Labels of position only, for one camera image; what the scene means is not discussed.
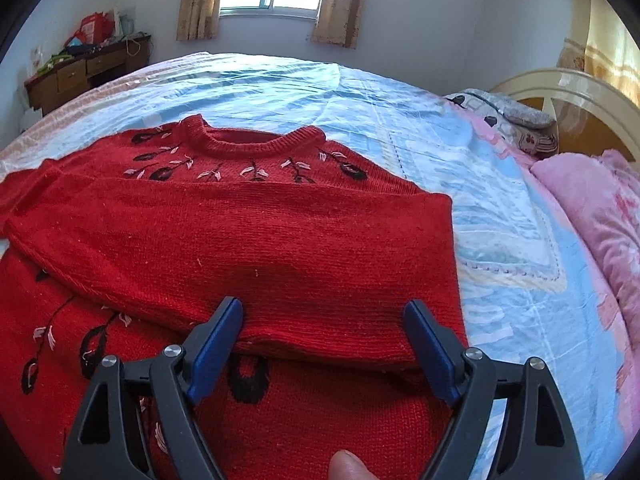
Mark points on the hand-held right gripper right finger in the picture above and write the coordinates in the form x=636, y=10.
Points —
x=431, y=347

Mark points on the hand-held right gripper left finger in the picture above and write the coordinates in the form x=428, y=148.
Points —
x=216, y=355

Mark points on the red knitted sweater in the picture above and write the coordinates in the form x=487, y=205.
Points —
x=250, y=240

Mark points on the person's right hand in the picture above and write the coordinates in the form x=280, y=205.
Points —
x=347, y=467

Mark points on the pink pillow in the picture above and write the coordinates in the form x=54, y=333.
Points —
x=590, y=200

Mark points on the cartoon printed pillow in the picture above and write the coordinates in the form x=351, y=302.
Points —
x=537, y=141

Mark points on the blue bed sheet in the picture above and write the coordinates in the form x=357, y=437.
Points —
x=375, y=110

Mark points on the grey patterned pillow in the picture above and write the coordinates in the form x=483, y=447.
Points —
x=525, y=112

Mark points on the cream wooden headboard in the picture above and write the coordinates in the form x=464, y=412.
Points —
x=575, y=85

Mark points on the brown wooden desk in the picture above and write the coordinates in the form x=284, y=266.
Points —
x=75, y=77

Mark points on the green cloth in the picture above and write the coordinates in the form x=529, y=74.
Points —
x=52, y=61

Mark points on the yellow patterned curtain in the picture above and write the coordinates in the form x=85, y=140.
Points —
x=607, y=55

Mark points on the red bag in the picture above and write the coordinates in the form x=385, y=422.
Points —
x=95, y=27

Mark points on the beige patterned curtain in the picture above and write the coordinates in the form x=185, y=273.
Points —
x=340, y=5
x=197, y=5

